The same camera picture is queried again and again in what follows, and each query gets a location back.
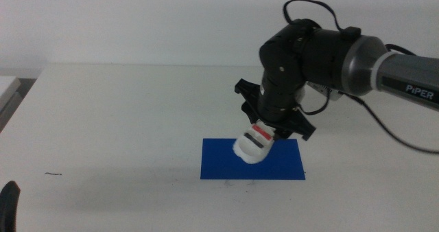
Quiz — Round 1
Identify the white sandal with striped straps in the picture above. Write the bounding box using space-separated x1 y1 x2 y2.
232 120 276 165

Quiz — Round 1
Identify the blue rectangular mat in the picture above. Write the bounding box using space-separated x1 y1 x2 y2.
200 138 306 181

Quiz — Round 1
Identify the long black cable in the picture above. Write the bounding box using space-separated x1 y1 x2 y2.
296 91 439 155

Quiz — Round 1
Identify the white side table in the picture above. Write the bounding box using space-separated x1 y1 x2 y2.
0 76 22 115

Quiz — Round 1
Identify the black looped cable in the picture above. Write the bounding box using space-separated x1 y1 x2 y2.
282 0 345 32

